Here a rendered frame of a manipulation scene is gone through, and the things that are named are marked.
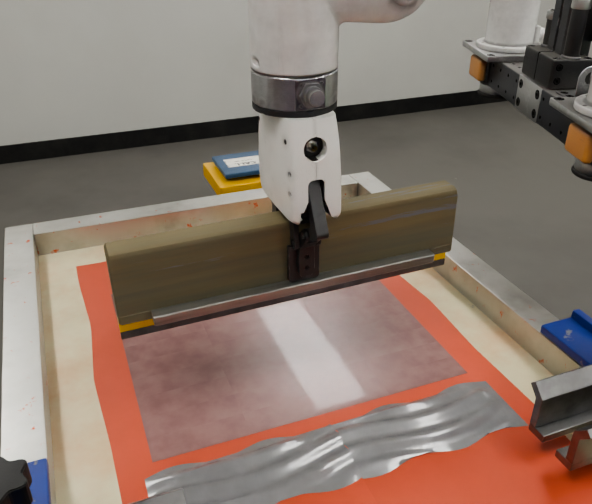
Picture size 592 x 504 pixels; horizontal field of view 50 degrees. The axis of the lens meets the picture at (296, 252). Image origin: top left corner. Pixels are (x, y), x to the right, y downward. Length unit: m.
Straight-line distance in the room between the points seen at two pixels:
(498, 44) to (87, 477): 1.09
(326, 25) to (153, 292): 0.28
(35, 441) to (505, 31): 1.10
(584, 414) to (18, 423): 0.52
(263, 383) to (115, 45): 3.51
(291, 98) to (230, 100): 3.76
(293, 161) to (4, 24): 3.55
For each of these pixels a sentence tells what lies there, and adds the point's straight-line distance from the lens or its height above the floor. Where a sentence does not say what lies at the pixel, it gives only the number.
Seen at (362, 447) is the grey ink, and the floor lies 0.96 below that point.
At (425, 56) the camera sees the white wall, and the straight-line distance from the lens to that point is 4.83.
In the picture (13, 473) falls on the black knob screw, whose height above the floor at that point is 1.06.
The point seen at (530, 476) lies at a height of 0.96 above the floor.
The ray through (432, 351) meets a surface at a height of 0.96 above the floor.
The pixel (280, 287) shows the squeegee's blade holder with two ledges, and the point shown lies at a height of 1.07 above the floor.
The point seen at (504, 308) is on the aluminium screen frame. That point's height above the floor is 0.98.
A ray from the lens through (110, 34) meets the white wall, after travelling 4.06.
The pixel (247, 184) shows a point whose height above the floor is 0.95.
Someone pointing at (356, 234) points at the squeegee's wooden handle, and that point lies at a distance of 0.63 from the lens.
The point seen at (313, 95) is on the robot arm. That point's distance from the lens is 0.52.
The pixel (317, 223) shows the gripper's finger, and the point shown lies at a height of 1.16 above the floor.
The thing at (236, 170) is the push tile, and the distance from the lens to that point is 1.16.
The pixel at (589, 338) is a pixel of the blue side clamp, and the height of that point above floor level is 1.00.
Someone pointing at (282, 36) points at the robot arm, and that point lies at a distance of 0.52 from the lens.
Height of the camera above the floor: 1.41
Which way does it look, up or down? 29 degrees down
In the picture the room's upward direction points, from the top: straight up
